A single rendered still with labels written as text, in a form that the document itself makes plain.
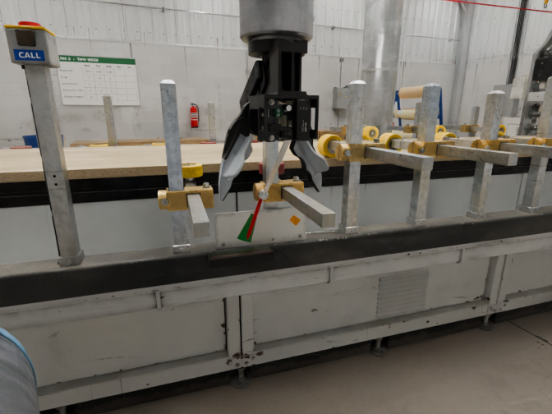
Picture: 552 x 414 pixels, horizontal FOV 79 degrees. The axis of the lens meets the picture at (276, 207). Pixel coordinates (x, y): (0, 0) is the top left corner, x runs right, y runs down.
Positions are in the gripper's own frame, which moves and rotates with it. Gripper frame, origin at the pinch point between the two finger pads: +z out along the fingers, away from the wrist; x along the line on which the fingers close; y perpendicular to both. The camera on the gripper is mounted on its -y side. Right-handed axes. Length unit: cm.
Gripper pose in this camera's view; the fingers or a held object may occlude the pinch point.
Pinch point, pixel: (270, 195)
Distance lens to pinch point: 49.3
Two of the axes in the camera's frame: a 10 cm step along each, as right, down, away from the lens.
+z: 0.0, 9.6, 2.7
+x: 9.3, -1.0, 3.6
